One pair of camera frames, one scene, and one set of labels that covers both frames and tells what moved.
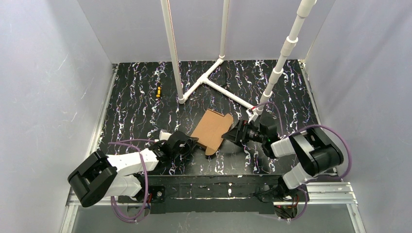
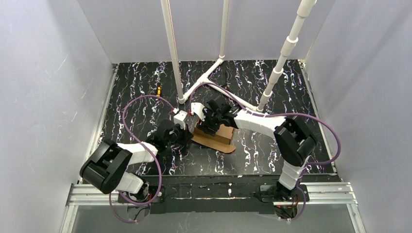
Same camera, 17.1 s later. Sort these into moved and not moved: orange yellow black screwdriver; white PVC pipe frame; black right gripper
Moved: black right gripper
Not moved: white PVC pipe frame; orange yellow black screwdriver
